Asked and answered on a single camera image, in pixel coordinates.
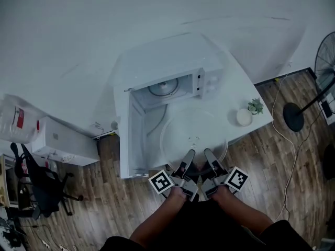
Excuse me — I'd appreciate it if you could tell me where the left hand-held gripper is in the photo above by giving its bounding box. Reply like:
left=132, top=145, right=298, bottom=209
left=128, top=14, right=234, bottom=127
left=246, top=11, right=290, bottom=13
left=148, top=149, right=200, bottom=202

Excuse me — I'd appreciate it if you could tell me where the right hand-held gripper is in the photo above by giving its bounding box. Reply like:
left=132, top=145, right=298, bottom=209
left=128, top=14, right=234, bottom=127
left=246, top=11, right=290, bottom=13
left=200, top=147, right=249, bottom=200

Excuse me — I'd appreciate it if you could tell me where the clear glass turntable plate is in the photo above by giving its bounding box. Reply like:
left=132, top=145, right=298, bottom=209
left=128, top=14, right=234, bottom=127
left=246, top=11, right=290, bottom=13
left=160, top=107, right=229, bottom=171

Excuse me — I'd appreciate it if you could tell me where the white microwave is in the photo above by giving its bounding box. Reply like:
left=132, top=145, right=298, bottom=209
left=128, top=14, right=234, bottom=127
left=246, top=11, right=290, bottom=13
left=113, top=32, right=226, bottom=179

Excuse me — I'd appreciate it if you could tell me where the person's right forearm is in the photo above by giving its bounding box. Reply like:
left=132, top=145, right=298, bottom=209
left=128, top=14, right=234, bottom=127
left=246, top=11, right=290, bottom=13
left=210, top=185, right=274, bottom=238

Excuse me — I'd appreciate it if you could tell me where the person's left forearm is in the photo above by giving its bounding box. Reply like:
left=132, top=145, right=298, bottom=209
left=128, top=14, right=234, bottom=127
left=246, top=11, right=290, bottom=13
left=129, top=186, right=189, bottom=248

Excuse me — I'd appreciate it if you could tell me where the small white round bowl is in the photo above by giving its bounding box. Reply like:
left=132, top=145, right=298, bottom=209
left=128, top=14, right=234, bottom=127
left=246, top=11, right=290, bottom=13
left=236, top=108, right=254, bottom=127

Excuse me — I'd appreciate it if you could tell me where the person's black clothing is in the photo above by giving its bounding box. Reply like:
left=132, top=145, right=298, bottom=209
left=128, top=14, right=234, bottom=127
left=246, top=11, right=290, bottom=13
left=99, top=196, right=315, bottom=251

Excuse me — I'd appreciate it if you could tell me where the small potted succulent plant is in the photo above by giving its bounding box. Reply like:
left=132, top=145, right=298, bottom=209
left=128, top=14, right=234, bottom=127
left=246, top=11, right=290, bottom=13
left=247, top=98, right=264, bottom=116

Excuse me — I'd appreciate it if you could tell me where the black standing fan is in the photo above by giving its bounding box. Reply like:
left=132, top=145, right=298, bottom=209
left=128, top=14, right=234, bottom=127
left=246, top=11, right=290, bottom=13
left=283, top=31, right=335, bottom=133

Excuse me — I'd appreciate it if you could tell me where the black round seat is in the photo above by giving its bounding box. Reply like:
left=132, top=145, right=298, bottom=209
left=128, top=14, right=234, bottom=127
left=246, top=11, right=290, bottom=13
left=322, top=143, right=335, bottom=180

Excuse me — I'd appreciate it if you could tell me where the white appliance box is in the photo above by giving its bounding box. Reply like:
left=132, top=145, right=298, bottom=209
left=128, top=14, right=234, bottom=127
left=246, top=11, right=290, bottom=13
left=30, top=116, right=101, bottom=167

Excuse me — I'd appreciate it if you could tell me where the white power box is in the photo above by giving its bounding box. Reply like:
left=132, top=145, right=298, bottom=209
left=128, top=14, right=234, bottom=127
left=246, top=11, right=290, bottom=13
left=317, top=92, right=335, bottom=126

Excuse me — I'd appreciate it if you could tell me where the black office chair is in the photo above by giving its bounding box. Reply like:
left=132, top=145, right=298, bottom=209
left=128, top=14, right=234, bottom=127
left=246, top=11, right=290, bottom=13
left=9, top=142, right=84, bottom=221

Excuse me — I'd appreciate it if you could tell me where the clear plastic bag red label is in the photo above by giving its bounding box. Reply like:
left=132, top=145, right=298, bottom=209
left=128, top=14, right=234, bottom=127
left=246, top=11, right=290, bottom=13
left=0, top=94, right=41, bottom=144

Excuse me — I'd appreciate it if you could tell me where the wooden shelf unit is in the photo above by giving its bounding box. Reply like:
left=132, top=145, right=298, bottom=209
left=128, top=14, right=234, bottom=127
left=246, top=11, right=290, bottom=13
left=0, top=154, right=20, bottom=209

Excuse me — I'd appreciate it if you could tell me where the white floor cable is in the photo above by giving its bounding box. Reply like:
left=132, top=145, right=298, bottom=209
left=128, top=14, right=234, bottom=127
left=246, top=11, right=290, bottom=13
left=271, top=73, right=298, bottom=222

